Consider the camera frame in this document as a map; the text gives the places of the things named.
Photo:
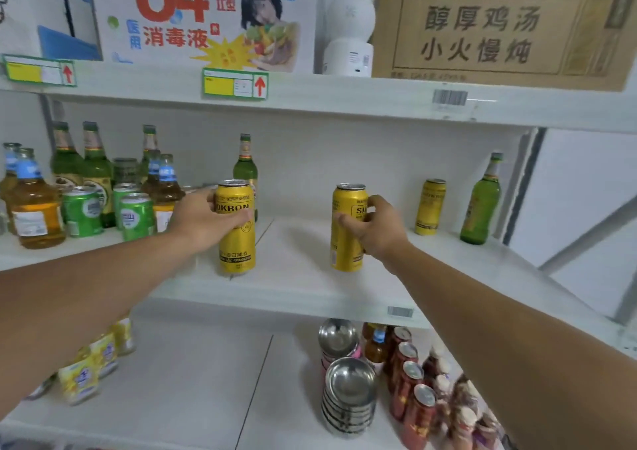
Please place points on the person's left hand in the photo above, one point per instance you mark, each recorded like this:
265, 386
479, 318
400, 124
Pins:
196, 221

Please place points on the person's right hand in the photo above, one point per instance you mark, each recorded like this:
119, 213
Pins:
383, 233

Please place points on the person's left thumb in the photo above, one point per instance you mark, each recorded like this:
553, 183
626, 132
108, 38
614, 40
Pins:
234, 223

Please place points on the person's right thumb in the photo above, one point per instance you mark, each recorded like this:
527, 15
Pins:
353, 222

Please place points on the yellow beer can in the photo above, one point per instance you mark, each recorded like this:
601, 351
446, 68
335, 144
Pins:
238, 253
343, 250
430, 208

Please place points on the person's left forearm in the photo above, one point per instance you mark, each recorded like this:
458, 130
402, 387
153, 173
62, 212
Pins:
84, 295

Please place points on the person's right forearm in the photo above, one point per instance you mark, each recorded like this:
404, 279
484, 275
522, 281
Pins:
497, 350

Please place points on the green glass beer bottle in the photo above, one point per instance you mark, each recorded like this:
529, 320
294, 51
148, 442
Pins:
149, 141
97, 168
64, 161
480, 211
245, 166

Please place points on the amber bottle with blue neck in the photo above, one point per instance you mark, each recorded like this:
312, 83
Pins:
7, 176
152, 173
36, 211
168, 191

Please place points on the white metal shelf unit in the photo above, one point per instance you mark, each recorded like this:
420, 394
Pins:
298, 280

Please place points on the small grey barcode shelf label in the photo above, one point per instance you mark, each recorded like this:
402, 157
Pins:
399, 312

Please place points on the short stack of steel bowls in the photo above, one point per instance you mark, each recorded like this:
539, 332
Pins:
338, 338

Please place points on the dark green drink can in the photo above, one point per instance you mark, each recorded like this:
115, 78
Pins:
124, 170

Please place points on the small amber bottle blue cap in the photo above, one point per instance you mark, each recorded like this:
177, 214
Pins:
375, 350

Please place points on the red drink can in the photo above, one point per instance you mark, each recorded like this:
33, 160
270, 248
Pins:
419, 422
400, 372
398, 347
405, 395

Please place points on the green yellow shelf price tag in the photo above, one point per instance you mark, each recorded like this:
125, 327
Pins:
234, 84
35, 70

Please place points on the white barcode shelf label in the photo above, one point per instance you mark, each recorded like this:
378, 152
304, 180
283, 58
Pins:
449, 98

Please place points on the yellow drink packet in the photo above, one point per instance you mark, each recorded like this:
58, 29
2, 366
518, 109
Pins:
124, 336
79, 377
105, 355

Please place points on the tall stack of steel bowls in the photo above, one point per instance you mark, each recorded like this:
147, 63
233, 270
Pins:
350, 395

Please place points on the white printed disinfectant carton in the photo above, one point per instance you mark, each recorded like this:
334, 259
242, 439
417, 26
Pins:
199, 17

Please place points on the cluster of white-capped sauce bottles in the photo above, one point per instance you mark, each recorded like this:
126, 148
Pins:
460, 415

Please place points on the brown cardboard carton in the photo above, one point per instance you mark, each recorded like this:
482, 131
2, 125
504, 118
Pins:
497, 22

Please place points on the white carton with blue print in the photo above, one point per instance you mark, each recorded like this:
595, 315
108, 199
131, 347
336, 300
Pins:
64, 17

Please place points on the white round security camera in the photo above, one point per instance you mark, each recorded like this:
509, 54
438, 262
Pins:
348, 37

